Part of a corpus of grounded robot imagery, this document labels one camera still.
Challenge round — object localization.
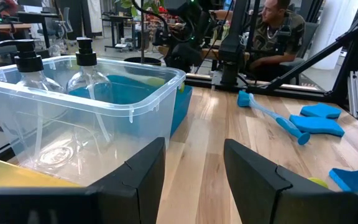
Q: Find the grey office chair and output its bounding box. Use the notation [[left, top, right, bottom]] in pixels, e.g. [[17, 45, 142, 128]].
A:
[[278, 21, 321, 85]]

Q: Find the clear plastic bin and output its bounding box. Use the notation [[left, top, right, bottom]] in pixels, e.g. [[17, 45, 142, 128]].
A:
[[0, 55, 187, 187]]

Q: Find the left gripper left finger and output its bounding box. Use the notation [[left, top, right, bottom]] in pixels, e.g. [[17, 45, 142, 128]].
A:
[[88, 136, 167, 224]]

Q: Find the clear pump soap bottle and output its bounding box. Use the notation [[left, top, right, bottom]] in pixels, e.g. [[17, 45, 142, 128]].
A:
[[0, 39, 74, 170], [66, 36, 115, 147]]

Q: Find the light blue sponge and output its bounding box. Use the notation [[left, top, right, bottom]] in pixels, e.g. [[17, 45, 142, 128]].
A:
[[288, 114, 346, 138], [328, 166, 358, 193], [300, 102, 343, 119]]

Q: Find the person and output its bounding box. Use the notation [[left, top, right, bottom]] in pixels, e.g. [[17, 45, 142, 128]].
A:
[[247, 0, 307, 83]]

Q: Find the wooden office desk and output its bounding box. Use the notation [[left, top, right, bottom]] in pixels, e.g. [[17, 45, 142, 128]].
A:
[[0, 23, 32, 41]]

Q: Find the teal plastic bin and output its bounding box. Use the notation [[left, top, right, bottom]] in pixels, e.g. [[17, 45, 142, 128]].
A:
[[68, 74, 194, 138]]

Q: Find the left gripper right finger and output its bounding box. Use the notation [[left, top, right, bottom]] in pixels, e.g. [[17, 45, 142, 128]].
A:
[[223, 138, 293, 224]]

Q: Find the blue dish brush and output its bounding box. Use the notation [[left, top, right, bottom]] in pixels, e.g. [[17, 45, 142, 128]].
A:
[[236, 90, 311, 146]]

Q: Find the green potted plant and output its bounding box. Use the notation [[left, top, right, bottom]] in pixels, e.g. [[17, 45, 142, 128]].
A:
[[114, 0, 167, 75]]

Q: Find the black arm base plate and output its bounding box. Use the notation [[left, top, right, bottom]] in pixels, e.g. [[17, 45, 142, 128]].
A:
[[211, 70, 256, 91]]

